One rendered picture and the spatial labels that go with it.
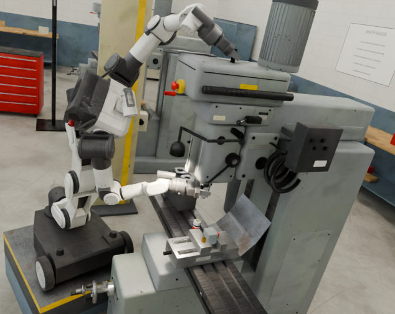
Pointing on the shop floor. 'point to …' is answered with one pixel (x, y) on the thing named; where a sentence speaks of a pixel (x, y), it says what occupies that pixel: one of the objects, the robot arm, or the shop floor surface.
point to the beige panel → (109, 29)
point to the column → (302, 227)
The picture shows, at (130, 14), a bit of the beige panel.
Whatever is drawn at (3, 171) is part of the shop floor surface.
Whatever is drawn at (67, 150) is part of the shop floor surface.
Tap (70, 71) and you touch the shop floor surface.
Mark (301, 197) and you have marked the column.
